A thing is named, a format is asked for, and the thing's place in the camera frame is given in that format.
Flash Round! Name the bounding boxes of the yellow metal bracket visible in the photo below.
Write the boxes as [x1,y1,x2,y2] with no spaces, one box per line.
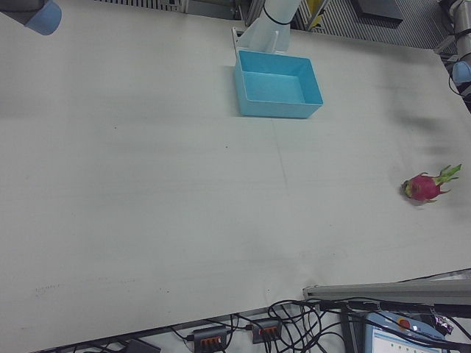
[307,0,326,24]

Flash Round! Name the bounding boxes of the black tangled hub cables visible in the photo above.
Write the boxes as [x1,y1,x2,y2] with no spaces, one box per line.
[167,299,369,353]

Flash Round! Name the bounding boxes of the dark grey box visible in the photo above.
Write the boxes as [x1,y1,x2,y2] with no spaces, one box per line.
[350,0,404,27]

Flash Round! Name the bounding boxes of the robot teach pendant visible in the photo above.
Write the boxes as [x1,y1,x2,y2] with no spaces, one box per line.
[362,310,471,353]

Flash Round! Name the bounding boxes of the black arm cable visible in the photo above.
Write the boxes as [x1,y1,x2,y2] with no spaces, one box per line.
[447,74,469,99]

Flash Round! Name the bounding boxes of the aluminium profile rail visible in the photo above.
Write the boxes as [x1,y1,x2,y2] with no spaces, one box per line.
[302,279,471,318]

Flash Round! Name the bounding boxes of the purple foil wrapper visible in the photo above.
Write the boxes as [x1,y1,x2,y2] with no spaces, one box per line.
[433,315,454,335]

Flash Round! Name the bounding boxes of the light blue plastic bin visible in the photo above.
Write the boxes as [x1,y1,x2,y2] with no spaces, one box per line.
[233,49,325,120]

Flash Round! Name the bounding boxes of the black flat device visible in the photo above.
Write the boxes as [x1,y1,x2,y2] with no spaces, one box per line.
[124,338,161,353]

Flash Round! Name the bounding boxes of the pink dragon fruit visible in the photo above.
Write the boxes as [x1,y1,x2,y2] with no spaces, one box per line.
[400,163,463,204]

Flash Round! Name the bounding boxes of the grey usb hub orange ports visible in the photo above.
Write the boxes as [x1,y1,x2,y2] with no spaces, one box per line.
[185,324,230,351]
[249,318,284,345]

